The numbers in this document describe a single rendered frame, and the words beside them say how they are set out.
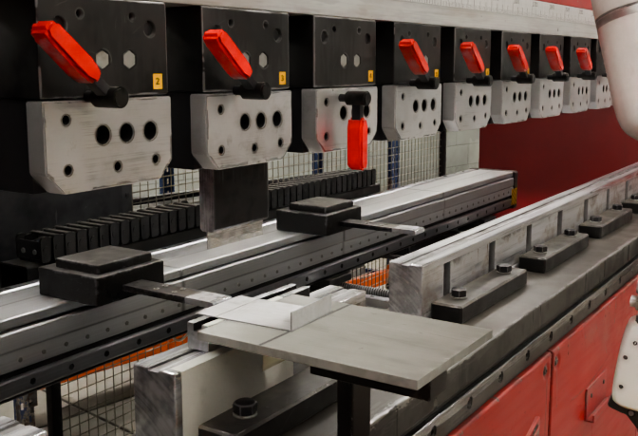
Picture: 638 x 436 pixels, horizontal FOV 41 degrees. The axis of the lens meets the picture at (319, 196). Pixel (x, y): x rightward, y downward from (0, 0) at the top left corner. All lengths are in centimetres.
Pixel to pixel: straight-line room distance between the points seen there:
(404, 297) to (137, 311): 43
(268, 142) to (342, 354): 25
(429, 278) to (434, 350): 52
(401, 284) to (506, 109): 40
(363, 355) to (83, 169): 32
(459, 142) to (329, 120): 804
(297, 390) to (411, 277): 40
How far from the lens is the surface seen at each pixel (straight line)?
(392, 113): 120
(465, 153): 920
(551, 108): 182
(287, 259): 149
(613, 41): 102
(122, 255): 115
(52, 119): 73
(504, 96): 158
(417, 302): 137
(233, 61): 85
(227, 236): 98
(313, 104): 103
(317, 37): 104
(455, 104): 138
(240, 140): 91
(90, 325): 117
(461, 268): 151
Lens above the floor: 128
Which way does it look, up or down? 9 degrees down
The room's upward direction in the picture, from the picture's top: straight up
